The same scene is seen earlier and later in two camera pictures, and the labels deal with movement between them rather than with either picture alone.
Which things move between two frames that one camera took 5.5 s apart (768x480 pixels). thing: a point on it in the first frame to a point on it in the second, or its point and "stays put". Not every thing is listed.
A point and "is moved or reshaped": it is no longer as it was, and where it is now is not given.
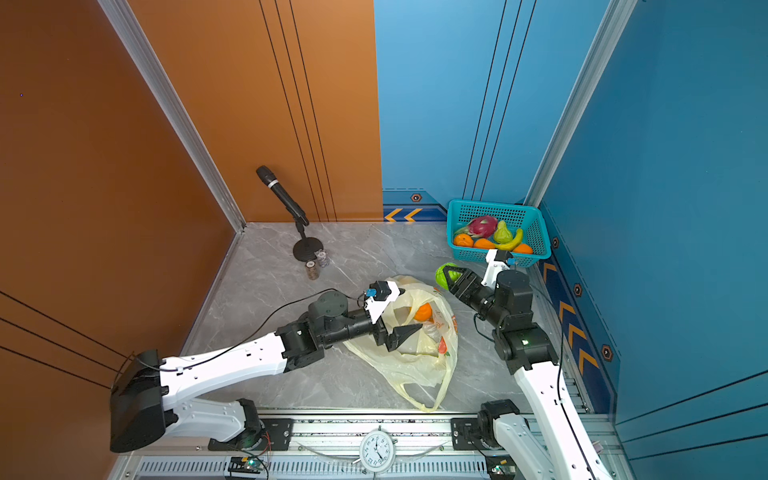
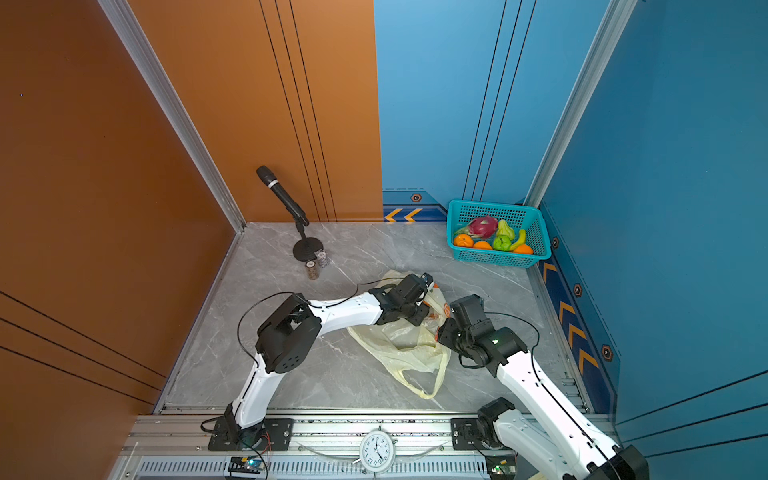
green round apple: [440, 274] to [502, 243]
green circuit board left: [246, 465] stays put
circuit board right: [501, 467] stays put
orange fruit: [463, 240] stays put
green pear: [502, 235] stays put
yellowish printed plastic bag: [427, 355] is moved or reshaped
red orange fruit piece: [523, 248] stays put
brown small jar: [312, 270] stays put
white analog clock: [377, 451] stays put
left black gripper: [398, 334] to [423, 312]
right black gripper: [466, 293] to [444, 333]
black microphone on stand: [305, 248] stays put
